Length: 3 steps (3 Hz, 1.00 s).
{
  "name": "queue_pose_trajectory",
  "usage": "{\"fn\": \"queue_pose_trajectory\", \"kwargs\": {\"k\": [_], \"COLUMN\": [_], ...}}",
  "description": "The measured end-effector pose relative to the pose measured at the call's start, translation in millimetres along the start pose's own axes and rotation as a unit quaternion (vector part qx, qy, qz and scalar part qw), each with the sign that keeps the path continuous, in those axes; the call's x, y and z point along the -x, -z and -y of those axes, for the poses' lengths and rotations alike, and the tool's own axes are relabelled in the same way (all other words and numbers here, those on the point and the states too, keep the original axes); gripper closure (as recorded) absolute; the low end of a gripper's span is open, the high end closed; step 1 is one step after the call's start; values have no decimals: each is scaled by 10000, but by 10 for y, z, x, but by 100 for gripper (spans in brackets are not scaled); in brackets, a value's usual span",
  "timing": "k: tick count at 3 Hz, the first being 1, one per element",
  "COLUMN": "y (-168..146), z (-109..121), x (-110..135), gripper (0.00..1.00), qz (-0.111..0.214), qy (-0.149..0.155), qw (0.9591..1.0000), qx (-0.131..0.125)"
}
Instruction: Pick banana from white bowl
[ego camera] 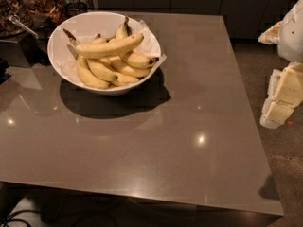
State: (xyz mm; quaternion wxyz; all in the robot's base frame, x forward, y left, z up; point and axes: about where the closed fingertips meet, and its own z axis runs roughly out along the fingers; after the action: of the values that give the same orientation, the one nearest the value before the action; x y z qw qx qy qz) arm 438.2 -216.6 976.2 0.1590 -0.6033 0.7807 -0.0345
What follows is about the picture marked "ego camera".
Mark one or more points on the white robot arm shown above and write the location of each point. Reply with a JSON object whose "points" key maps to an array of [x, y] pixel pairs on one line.
{"points": [[285, 89]]}

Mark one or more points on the right short yellow banana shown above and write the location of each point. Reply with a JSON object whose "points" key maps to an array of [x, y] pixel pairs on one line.
{"points": [[137, 60]]}

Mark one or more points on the long lower yellow banana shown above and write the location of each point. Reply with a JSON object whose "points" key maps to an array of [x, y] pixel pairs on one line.
{"points": [[122, 67]]}

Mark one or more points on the left curved yellow banana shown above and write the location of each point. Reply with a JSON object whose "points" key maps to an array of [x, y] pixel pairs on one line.
{"points": [[87, 77]]}

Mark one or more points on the white ceramic bowl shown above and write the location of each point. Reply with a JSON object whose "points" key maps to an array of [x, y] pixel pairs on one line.
{"points": [[82, 24]]}

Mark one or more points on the glass jar with snacks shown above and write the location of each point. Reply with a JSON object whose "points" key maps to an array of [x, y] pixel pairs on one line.
{"points": [[17, 9]]}

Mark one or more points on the metal scoop handle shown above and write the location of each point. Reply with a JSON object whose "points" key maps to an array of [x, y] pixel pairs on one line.
{"points": [[14, 19]]}

